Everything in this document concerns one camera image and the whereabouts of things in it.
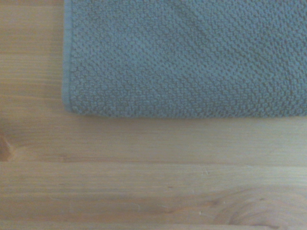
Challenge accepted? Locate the grey-blue terry towel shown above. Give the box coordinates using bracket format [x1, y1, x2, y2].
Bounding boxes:
[61, 0, 307, 120]

